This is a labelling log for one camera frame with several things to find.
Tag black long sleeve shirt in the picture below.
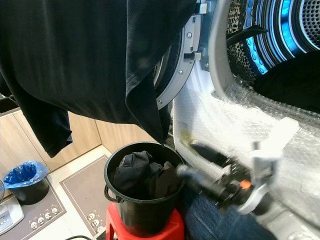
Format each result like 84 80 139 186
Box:
0 0 198 158

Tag black plastic bucket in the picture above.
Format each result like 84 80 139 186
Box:
104 141 187 238

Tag black floor cable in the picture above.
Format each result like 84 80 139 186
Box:
64 234 95 240

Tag white floor appliance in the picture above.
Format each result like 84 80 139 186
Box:
0 196 25 235

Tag blue lit steel washer drum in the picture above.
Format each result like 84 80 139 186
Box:
226 0 320 116

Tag yellow washer sticker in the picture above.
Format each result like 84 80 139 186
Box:
179 129 196 149

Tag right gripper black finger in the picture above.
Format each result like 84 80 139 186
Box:
189 143 235 170
177 164 231 201

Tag red plastic stool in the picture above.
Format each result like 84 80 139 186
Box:
105 202 185 240

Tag grey paw print floor mat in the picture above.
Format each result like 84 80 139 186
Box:
59 167 116 237
0 200 66 240

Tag brownish black crumpled garment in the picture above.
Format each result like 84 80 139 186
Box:
149 161 184 200

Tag bluish black crumpled garment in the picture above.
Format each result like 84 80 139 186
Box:
113 150 162 200

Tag light wood cabinet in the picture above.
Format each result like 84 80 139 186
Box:
0 107 162 177

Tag blue plastic bin bag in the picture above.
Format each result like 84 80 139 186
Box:
3 160 49 190

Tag leopard print cloth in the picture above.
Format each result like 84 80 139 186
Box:
226 0 256 83

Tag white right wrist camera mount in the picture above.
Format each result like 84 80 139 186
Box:
237 117 301 216

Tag grey round washer door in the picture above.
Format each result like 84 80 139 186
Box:
152 0 209 111

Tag black garment in drum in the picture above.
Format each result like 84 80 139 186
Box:
252 50 320 117

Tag clear bubble wrap sheet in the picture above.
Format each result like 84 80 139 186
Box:
172 75 320 221

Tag blue denim jeans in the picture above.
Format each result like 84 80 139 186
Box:
180 187 278 240

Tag small black trash bin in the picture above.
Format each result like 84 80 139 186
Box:
11 176 51 206

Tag white front load washing machine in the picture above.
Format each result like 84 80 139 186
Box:
170 0 320 226

